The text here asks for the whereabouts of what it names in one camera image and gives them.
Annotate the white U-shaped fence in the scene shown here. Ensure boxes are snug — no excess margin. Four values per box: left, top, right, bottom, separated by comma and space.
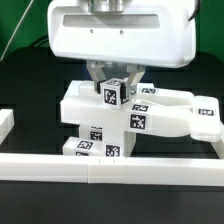
0, 109, 224, 188

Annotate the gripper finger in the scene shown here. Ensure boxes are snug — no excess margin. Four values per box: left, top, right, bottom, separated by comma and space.
86, 60, 106, 94
125, 64, 145, 95

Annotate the white chair back frame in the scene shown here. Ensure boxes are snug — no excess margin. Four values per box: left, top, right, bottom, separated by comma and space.
61, 81, 221, 142

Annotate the white tagged cube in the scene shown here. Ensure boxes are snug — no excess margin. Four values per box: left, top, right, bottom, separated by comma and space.
100, 78, 129, 109

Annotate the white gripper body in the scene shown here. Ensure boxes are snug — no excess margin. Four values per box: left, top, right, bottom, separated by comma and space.
47, 0, 196, 68

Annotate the grey diagonal rod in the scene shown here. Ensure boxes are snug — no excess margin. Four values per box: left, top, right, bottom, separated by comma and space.
0, 0, 34, 61

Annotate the white chair seat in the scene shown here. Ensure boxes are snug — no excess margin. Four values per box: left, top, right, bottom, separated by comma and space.
102, 129, 136, 157

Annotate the black cable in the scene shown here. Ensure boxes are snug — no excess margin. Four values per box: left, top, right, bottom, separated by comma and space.
31, 36, 50, 48

